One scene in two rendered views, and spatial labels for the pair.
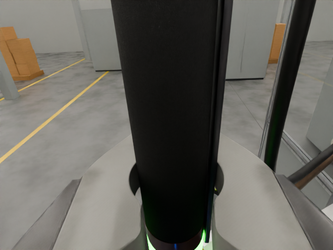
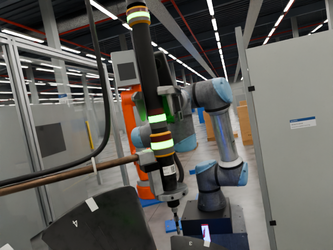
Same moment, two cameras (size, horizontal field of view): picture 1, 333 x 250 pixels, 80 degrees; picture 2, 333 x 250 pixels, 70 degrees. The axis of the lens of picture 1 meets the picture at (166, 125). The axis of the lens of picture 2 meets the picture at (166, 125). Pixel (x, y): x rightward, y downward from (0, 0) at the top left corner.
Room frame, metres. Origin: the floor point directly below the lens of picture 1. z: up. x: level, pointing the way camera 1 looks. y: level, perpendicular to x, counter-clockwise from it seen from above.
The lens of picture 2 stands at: (0.53, 0.11, 1.62)
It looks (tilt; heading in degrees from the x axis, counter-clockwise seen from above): 4 degrees down; 191
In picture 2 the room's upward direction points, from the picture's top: 11 degrees counter-clockwise
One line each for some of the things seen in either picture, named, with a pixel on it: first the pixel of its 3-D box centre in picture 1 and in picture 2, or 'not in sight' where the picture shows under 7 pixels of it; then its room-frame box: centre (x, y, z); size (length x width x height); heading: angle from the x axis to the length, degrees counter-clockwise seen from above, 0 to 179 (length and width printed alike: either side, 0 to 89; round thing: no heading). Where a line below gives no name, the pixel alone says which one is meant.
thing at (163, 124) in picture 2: not in sight; (158, 124); (0.07, 0.00, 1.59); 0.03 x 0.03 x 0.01
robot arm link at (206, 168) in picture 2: not in sight; (208, 173); (-0.69, 0.03, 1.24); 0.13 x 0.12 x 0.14; 72
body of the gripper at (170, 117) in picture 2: not in sight; (166, 104); (-0.04, 0.00, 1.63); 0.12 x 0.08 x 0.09; 178
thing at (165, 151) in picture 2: not in sight; (163, 150); (0.07, 0.00, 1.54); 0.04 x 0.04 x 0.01
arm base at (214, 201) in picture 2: not in sight; (210, 195); (-0.69, 0.02, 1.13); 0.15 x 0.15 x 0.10
